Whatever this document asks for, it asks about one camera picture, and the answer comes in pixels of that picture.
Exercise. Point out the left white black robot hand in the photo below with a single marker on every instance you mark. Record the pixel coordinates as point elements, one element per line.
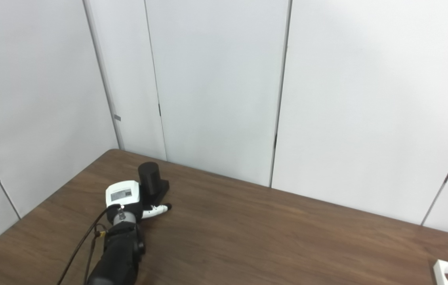
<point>122,194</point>

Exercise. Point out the black peg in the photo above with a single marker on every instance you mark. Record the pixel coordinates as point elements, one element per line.
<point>151,180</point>

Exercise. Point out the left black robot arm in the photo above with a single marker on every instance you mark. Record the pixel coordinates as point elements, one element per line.
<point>121,253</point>

